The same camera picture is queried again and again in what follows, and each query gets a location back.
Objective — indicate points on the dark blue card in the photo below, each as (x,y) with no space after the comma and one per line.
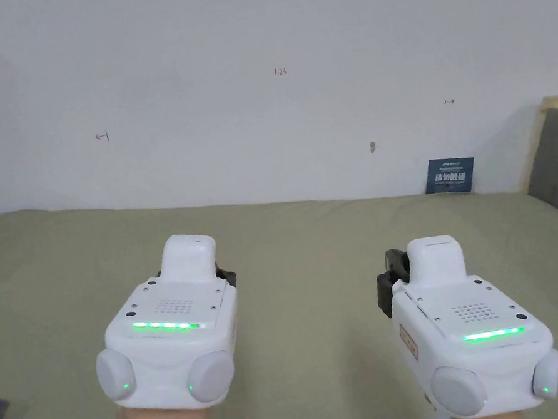
(450,176)

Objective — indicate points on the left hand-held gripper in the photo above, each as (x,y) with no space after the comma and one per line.
(173,342)

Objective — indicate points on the bed with pale green sheet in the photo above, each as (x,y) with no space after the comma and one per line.
(303,247)

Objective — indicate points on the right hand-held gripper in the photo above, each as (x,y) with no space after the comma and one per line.
(471,349)

